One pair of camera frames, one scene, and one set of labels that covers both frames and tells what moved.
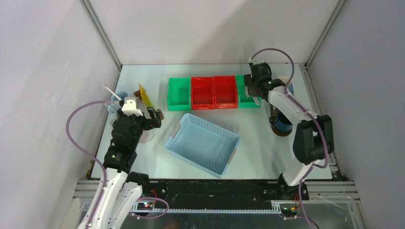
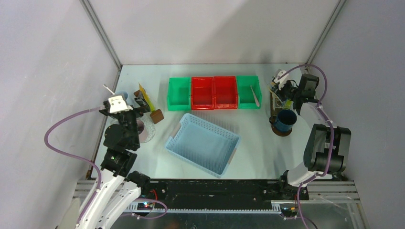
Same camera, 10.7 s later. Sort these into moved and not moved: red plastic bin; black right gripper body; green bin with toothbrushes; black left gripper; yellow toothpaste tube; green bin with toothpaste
Moved: black right gripper body; black left gripper
Not moved: green bin with toothpaste; green bin with toothbrushes; yellow toothpaste tube; red plastic bin
